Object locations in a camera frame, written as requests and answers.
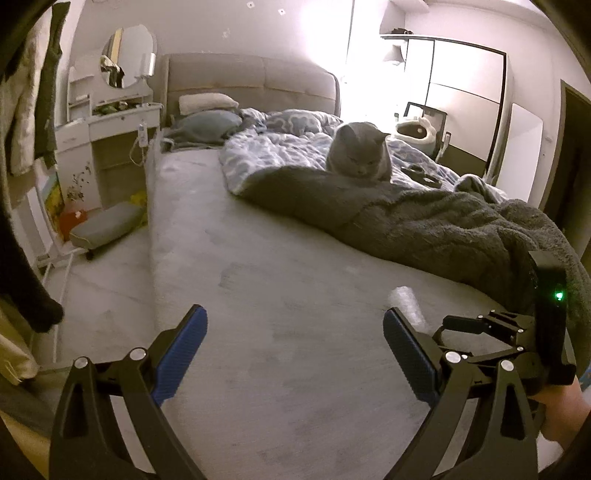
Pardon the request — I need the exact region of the grey bed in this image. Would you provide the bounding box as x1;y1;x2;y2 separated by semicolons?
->
147;131;557;480

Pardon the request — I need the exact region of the grey cat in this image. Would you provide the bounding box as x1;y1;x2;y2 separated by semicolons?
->
325;121;393;182

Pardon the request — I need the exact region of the white leaning panel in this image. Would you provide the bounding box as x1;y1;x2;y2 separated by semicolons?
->
495;103;544;200

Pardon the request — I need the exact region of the grey cushioned stool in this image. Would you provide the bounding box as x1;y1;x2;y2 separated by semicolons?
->
69;202;145;262

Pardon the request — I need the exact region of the dark green garment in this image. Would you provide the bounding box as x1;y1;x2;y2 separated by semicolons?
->
34;0;71;170

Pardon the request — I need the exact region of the person's right hand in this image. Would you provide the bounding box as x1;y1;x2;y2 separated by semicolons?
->
538;378;591;456

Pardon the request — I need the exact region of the white clothes rack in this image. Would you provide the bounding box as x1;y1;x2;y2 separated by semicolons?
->
34;247;85;363

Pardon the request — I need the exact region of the white fluffy jacket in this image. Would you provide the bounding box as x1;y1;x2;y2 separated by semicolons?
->
0;17;52;177

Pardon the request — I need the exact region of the blue patterned duvet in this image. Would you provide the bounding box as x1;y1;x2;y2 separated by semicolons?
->
218;108;509;205

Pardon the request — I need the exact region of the white sliding wardrobe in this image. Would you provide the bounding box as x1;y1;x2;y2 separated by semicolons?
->
405;37;507;172

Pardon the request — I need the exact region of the yellow picture board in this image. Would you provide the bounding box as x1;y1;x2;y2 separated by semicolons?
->
41;174;66;232

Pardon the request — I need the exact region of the dark grey fleece blanket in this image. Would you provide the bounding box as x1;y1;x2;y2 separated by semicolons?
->
239;165;591;354

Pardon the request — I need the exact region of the white cat bed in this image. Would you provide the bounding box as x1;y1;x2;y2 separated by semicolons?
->
394;115;437;154

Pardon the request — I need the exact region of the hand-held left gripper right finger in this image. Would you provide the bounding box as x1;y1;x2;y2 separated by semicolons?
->
382;308;539;480

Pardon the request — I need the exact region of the white pillow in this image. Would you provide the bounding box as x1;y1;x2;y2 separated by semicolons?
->
178;93;240;116

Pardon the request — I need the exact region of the dark door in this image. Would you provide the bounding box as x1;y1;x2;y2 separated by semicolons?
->
542;78;591;243

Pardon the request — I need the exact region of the white vanity shelf unit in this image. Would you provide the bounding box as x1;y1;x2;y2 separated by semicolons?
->
67;65;154;123

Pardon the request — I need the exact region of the grey upholstered headboard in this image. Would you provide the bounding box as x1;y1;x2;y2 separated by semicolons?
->
159;52;342;129

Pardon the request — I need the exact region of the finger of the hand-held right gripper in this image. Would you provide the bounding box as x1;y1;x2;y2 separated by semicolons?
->
441;311;539;343
432;326;533;361

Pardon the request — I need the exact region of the red item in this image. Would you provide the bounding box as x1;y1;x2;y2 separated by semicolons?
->
59;209;89;241

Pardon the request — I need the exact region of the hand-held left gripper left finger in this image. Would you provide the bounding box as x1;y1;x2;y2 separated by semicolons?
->
48;304;208;480

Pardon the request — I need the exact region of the black item on duvet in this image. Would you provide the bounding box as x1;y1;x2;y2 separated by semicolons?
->
401;163;445;188

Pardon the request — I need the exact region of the black garment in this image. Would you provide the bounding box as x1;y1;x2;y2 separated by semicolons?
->
0;198;65;334

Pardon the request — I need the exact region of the round vanity mirror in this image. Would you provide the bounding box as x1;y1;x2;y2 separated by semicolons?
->
100;25;156;89

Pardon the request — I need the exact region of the grey pillow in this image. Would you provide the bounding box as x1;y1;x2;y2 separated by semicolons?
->
168;111;244;145

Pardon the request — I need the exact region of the yellow cloth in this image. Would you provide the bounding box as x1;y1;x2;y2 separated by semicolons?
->
0;295;52;477

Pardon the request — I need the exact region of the white vanity table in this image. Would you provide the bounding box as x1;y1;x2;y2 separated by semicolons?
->
54;103;163;209

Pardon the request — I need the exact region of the white hanging cable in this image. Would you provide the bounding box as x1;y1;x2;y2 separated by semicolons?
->
130;121;151;165

